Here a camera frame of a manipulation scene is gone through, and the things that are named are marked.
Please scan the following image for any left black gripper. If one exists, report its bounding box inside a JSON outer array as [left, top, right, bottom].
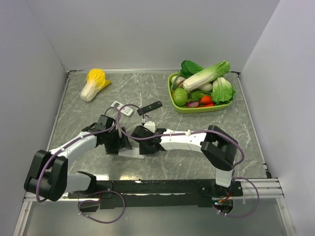
[[105, 127, 132, 154]]

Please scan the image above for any white grey-faced remote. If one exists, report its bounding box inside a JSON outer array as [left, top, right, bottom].
[[118, 147, 146, 159]]

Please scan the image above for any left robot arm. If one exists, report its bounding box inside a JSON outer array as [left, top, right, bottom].
[[24, 115, 132, 202]]

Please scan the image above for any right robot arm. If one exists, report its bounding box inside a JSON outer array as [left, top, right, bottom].
[[131, 125, 239, 196]]

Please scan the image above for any white air conditioner remote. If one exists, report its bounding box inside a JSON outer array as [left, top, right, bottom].
[[111, 101, 134, 117]]

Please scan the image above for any black slim remote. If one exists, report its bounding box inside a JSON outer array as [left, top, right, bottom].
[[137, 101, 162, 116]]

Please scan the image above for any purple onion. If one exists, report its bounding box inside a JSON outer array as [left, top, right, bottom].
[[186, 101, 199, 108]]

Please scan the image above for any round green cabbage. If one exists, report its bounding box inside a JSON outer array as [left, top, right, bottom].
[[173, 88, 189, 106]]

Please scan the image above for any yellow napa cabbage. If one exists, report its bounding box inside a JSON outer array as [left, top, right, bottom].
[[80, 68, 111, 102]]

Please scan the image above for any brown mushroom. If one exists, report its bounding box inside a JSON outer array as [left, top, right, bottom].
[[178, 81, 184, 88]]

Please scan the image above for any white garlic bulb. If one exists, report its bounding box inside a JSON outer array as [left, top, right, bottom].
[[171, 76, 186, 86]]

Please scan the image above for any orange carrot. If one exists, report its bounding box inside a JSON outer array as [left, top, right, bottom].
[[199, 95, 212, 104]]

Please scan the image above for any white radish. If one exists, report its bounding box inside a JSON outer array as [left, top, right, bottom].
[[197, 83, 213, 92]]

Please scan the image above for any green plastic basket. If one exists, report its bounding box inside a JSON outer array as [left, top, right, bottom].
[[167, 72, 233, 114]]

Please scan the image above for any dark green spinach leaf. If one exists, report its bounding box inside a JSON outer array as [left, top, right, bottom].
[[180, 60, 204, 78]]

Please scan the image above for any green bok choy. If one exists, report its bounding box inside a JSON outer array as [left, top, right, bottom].
[[211, 77, 236, 105]]

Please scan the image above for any long green napa cabbage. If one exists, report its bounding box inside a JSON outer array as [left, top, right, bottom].
[[183, 60, 230, 91]]

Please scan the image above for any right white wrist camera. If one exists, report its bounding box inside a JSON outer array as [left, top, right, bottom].
[[142, 119, 156, 133]]

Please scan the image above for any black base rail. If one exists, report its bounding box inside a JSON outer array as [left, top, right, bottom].
[[68, 179, 243, 209]]

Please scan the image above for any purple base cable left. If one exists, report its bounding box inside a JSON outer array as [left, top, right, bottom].
[[78, 190, 126, 224]]

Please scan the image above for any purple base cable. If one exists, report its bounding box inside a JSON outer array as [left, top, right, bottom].
[[78, 190, 126, 224], [213, 177, 260, 218]]

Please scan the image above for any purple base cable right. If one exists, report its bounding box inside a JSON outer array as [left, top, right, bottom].
[[213, 177, 260, 218]]

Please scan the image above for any aluminium frame rail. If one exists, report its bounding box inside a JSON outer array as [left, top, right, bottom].
[[23, 178, 285, 203]]

